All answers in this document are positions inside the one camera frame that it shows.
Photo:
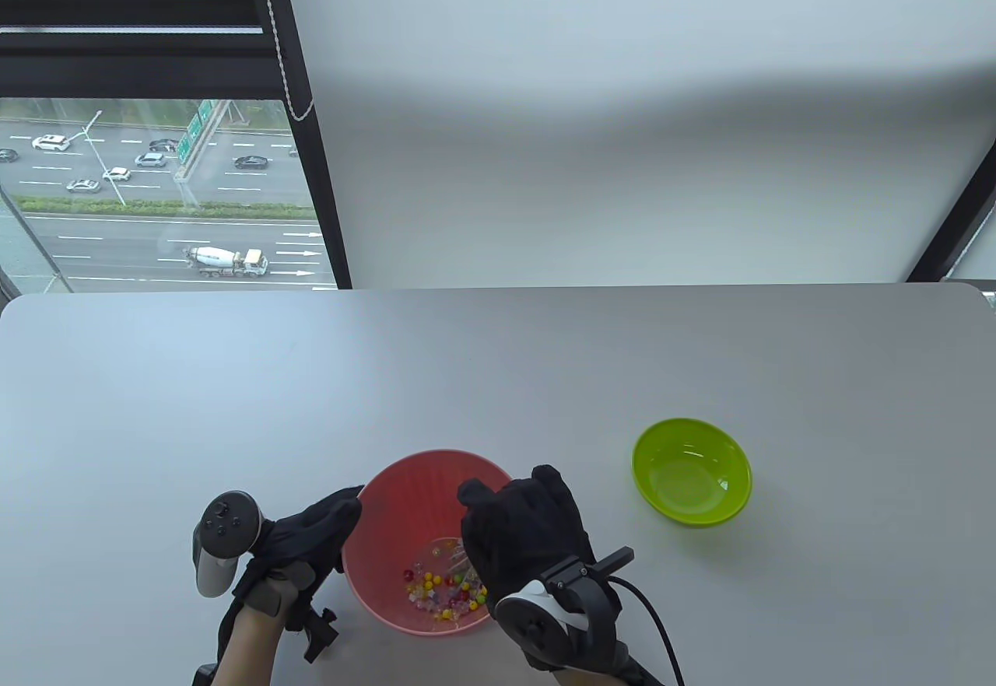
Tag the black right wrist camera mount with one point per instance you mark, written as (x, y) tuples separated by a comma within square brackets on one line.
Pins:
[(611, 561)]

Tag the pink plastic salad bowl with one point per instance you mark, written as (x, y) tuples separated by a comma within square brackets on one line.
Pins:
[(397, 491)]

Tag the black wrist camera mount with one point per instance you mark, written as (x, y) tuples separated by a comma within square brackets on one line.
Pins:
[(611, 561), (317, 631)]

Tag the grey left hand controller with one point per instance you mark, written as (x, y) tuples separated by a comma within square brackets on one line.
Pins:
[(227, 521)]

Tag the black slanted window post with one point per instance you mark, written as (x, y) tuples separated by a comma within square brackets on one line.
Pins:
[(953, 227)]

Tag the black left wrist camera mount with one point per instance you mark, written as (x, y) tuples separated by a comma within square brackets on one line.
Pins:
[(317, 631)]

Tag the black window frame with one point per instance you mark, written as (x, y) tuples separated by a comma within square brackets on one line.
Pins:
[(117, 56)]

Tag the person's right forearm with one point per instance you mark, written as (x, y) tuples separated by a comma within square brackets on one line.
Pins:
[(591, 677)]

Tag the person's left forearm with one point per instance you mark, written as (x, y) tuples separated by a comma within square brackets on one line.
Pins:
[(243, 651)]

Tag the white roller blind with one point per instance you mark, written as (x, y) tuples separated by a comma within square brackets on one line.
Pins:
[(622, 134)]

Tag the pile of colourful plastic decorations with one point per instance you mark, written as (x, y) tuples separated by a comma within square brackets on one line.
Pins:
[(440, 589)]

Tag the person's right hand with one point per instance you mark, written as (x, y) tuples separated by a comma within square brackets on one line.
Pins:
[(529, 530)]

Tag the green plastic bowl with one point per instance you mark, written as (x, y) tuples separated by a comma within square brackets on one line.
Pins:
[(692, 476)]

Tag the green road sign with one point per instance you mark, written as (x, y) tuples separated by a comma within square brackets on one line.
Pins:
[(191, 134)]

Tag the person's left hand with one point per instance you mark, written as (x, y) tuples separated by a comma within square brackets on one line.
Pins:
[(311, 538)]

